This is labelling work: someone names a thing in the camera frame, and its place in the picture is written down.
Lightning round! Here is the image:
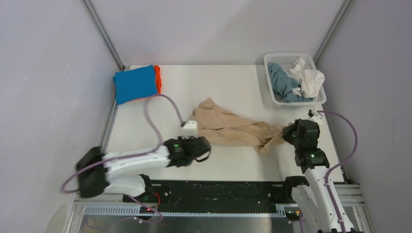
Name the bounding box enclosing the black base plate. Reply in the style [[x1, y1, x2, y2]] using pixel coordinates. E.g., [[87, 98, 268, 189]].
[[136, 180, 295, 215]]

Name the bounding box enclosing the left controller board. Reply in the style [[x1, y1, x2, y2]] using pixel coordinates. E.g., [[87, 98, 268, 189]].
[[139, 206, 155, 214]]

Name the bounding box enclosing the folded blue t shirt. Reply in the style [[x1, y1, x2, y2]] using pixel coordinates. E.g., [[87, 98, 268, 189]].
[[113, 67, 143, 105]]

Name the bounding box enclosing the right corner aluminium post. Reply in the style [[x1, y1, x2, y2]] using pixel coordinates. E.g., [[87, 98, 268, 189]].
[[313, 0, 355, 64]]

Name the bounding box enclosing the left corner aluminium post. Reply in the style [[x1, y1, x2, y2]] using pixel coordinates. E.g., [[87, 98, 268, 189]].
[[80, 0, 125, 71]]

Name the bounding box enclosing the beige t shirt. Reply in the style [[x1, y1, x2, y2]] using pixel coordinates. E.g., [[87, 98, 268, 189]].
[[189, 98, 285, 155]]

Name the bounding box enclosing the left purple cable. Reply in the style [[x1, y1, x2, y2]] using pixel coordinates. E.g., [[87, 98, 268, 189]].
[[60, 94, 187, 194]]

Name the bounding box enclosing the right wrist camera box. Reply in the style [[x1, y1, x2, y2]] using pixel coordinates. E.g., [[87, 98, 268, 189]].
[[308, 109, 325, 125]]

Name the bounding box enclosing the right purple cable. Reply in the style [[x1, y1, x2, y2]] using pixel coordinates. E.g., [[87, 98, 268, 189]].
[[299, 110, 359, 233]]

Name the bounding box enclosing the white t shirt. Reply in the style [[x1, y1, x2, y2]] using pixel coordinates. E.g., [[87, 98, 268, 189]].
[[287, 59, 325, 99]]

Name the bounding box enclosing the white plastic basket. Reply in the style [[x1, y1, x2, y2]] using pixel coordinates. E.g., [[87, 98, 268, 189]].
[[263, 52, 327, 108]]

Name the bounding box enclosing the purple cable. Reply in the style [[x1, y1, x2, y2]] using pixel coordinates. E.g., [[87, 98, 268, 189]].
[[299, 110, 359, 233], [60, 94, 187, 194]]

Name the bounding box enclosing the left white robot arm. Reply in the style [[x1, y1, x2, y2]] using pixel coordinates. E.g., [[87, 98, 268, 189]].
[[75, 136, 211, 202]]

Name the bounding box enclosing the controller board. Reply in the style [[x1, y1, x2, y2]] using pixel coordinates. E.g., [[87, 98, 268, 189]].
[[285, 211, 301, 222], [139, 206, 155, 214]]

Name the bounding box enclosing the folded orange t shirt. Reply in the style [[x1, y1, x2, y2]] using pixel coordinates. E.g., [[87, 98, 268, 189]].
[[137, 65, 162, 99]]

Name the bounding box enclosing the right controller board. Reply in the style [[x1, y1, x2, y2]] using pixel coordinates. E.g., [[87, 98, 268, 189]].
[[285, 211, 301, 222]]

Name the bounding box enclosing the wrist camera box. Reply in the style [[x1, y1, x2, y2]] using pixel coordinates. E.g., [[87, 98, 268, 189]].
[[179, 120, 198, 139], [308, 109, 325, 125]]

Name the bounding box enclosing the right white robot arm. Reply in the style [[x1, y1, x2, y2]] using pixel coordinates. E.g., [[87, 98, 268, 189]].
[[282, 119, 356, 233]]

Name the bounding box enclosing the corner aluminium post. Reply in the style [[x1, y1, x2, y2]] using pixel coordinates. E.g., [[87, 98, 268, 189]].
[[80, 0, 125, 71], [313, 0, 355, 64]]

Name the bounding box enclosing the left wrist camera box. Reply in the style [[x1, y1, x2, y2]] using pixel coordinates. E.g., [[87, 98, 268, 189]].
[[179, 120, 198, 139]]

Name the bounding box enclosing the grey blue t shirt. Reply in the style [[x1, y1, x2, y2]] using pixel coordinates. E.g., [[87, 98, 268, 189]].
[[267, 63, 313, 103]]

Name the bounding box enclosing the aluminium frame rail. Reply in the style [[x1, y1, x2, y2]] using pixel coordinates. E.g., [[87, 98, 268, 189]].
[[75, 180, 366, 217]]

